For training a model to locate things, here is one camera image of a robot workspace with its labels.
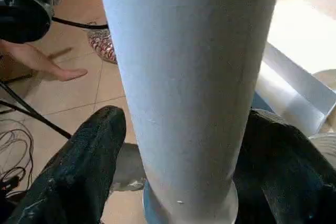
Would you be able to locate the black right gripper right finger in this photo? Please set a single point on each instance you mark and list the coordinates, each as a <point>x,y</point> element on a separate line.
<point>289,187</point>

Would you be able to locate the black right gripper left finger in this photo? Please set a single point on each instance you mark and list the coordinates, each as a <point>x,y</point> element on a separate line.
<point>73,182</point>

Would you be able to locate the white plastic table top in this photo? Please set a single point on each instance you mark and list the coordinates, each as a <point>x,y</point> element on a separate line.
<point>304,40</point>

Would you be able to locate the white plastic table leg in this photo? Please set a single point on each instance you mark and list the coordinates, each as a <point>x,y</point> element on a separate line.
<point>189,77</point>

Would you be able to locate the black tripod stand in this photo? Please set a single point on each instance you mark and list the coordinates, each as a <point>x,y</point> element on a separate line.
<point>31,111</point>

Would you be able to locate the bare human foot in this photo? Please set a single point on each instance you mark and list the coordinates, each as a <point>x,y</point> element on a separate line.
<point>52,66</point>

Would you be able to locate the red patterned slipper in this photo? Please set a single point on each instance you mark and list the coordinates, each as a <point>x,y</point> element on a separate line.
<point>102,45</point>

